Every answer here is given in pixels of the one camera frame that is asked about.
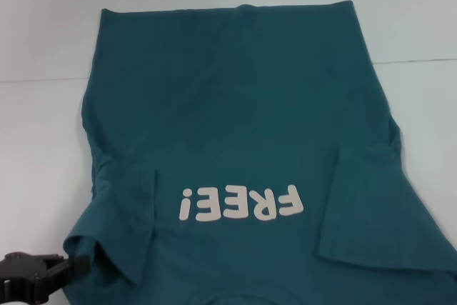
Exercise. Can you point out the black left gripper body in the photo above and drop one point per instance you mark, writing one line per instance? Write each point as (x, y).
(23, 265)

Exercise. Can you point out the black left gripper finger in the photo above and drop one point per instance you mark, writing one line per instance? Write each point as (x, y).
(80, 264)
(32, 289)

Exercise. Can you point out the blue FREE print t-shirt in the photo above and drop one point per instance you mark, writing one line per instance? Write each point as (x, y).
(232, 123)

